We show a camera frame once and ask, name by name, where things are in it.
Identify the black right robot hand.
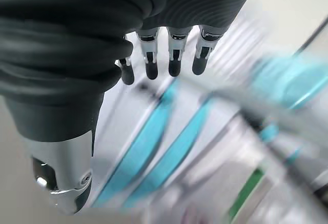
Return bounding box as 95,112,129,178
0,0,262,216

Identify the white green medicine box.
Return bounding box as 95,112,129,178
228,166,266,219

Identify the white medical cart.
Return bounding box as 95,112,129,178
89,16,328,224

